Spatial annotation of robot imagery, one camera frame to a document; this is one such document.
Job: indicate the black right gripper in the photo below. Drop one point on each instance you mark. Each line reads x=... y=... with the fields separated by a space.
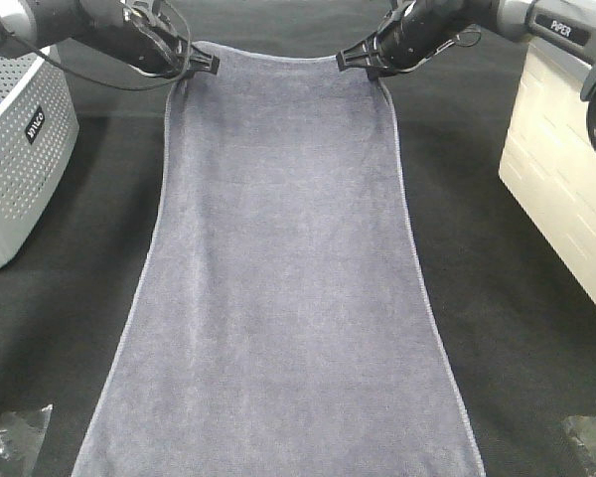
x=410 y=34

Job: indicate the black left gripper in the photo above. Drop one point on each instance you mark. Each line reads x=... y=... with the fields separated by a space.
x=140 y=35

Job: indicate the grey purple towel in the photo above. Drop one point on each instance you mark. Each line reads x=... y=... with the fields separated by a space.
x=280 y=326

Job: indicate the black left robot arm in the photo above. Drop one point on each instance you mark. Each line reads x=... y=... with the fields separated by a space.
x=26 y=27

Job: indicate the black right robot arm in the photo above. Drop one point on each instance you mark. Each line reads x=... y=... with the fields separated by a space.
x=567 y=25

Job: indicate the grey perforated laundry basket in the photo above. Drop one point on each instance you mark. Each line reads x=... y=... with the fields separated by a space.
x=38 y=131

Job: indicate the cream storage box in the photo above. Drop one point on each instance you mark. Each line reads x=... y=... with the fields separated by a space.
x=548 y=163

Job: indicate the black table mat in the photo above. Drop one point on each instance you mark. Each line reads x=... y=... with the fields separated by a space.
x=518 y=329

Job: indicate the clear tape strip left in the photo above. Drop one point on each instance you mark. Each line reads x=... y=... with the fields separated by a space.
x=22 y=434

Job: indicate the clear tape strip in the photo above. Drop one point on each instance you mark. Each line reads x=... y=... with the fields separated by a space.
x=580 y=431
x=22 y=434

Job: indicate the clear tape strip right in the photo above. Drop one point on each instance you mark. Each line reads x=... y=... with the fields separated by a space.
x=580 y=431

